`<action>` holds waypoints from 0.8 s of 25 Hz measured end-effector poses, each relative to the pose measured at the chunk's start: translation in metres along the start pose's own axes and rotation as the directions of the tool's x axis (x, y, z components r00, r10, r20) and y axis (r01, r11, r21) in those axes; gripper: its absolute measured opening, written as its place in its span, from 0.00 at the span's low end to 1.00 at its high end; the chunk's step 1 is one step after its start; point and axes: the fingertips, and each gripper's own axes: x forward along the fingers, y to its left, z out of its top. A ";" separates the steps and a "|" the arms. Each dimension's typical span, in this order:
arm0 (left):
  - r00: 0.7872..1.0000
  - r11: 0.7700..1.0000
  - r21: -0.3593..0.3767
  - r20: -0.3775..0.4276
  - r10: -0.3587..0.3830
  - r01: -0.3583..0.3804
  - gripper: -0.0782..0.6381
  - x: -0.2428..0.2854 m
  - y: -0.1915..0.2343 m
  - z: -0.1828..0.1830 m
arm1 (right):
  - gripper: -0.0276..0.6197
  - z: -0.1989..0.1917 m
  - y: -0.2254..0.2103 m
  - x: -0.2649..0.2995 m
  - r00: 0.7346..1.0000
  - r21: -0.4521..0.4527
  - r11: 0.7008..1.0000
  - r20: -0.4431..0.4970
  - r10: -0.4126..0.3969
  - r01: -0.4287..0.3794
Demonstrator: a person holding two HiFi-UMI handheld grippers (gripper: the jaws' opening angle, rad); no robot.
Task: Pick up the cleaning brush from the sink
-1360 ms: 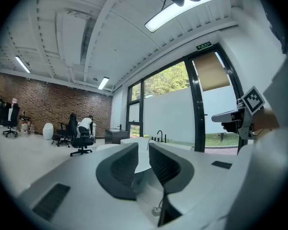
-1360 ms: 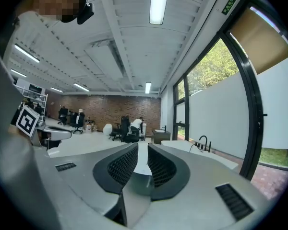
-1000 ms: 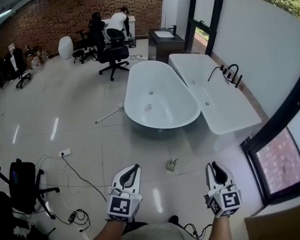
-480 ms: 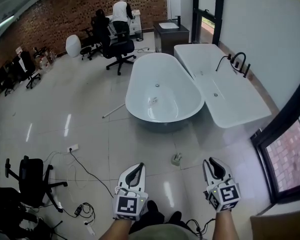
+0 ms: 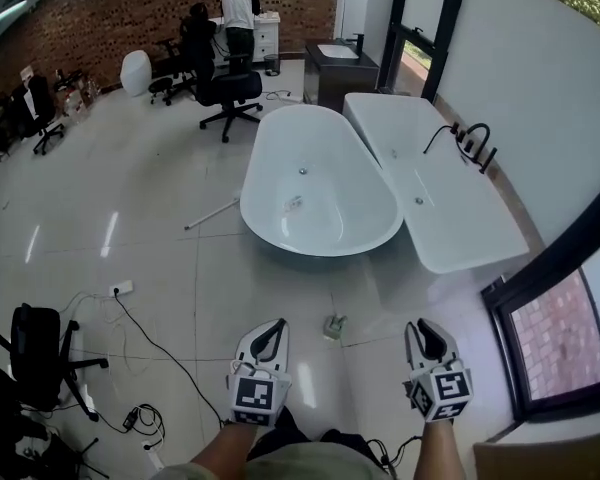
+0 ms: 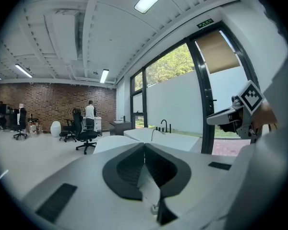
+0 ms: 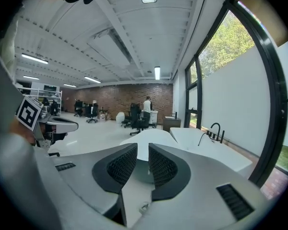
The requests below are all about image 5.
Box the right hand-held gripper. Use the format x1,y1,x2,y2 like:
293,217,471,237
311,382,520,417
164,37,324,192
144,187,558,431
403,318,474,423

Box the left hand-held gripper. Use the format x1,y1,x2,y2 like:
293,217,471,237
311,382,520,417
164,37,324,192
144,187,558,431
226,317,293,428

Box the white sink basin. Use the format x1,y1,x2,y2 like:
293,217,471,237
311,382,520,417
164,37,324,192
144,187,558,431
317,42,360,60

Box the person's left forearm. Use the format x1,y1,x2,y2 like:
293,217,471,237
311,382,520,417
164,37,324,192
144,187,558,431
189,419,261,480

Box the person's right forearm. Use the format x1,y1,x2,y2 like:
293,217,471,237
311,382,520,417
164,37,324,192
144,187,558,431
413,419,464,480

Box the small pale green item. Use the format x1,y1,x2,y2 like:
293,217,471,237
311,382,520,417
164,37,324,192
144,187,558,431
322,313,349,342

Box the person's dark trousers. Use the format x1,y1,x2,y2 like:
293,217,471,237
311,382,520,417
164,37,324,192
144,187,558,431
248,406,381,467

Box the white rectangular bathtub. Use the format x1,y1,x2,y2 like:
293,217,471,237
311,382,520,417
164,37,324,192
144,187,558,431
342,91,531,275

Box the person's pale green shirt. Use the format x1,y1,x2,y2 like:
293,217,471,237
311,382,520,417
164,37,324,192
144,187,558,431
149,440,392,480

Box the white rod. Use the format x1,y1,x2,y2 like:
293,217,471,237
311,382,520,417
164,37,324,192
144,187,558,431
183,196,242,231

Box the cardboard box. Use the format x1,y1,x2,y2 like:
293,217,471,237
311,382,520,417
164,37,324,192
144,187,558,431
473,430,600,480

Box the black bathtub faucet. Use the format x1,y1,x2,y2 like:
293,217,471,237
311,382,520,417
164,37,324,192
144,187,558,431
454,122,499,175

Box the white oval bathtub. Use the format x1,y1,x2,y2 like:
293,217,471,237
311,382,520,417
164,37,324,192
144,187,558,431
239,103,405,258

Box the dark vanity cabinet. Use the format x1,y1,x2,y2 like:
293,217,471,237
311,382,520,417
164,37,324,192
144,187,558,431
303,38,381,114

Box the white egg-shaped stool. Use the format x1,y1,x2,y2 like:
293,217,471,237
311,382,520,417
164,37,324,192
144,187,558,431
119,50,154,98

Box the white drawer cabinet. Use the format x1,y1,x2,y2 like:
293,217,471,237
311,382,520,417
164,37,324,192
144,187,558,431
207,11,281,69

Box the pile of boxes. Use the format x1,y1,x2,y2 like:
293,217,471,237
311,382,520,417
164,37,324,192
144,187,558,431
53,69,102,115

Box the long black cable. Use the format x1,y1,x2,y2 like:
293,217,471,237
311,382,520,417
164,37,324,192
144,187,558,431
112,291,227,428

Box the black window frame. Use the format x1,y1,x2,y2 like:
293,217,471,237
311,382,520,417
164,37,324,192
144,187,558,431
481,167,600,422
379,0,470,105

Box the thin white cables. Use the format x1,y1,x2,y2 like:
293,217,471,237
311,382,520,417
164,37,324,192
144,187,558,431
54,290,134,375

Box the black hand shower hose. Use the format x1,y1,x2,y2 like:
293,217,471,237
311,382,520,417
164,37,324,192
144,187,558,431
423,123,461,155

